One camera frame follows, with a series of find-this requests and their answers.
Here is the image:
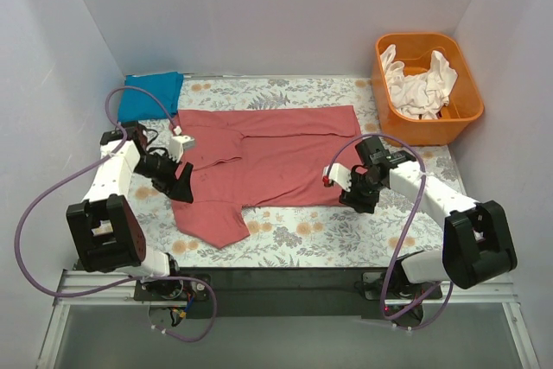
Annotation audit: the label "red t shirt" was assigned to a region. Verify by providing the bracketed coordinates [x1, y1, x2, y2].
[172, 105, 361, 249]

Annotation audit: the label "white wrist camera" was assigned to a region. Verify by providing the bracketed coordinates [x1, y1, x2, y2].
[322, 163, 352, 192]
[168, 135, 195, 162]

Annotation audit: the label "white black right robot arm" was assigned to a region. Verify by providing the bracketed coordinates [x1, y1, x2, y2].
[323, 135, 518, 298]

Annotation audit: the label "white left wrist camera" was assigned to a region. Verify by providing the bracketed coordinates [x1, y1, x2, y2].
[168, 135, 195, 162]

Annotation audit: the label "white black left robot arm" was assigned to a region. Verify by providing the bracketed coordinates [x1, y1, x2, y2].
[66, 122, 195, 300]

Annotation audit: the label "orange plastic basket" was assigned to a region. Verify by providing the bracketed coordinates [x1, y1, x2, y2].
[371, 32, 484, 146]

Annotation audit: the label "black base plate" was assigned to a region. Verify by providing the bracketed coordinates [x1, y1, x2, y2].
[133, 268, 444, 321]

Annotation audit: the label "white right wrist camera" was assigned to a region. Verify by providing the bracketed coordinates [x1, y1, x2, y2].
[322, 163, 352, 192]

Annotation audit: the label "white t shirts in basket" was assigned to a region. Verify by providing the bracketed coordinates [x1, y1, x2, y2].
[380, 44, 458, 120]

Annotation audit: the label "folded blue t shirt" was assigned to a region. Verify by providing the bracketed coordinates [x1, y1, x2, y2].
[118, 72, 184, 122]

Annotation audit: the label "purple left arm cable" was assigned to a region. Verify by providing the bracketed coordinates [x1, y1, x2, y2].
[14, 86, 218, 343]

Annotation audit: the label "aluminium frame rail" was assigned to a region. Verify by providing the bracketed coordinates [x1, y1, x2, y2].
[57, 268, 517, 305]

